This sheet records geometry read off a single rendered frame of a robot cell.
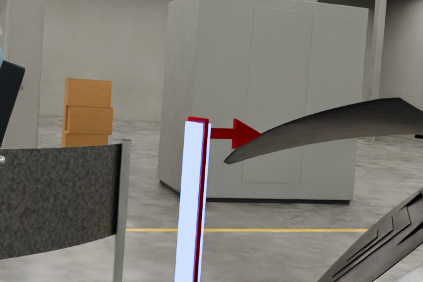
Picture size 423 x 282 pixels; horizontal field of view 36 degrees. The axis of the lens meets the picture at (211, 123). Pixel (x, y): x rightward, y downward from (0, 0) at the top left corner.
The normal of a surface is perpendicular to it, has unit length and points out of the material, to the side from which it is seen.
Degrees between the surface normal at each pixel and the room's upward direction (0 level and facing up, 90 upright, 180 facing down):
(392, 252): 49
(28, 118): 90
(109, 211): 90
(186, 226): 90
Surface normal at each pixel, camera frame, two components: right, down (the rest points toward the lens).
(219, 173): 0.30, 0.07
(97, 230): 0.90, 0.08
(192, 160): -0.82, -0.03
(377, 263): -0.68, -0.72
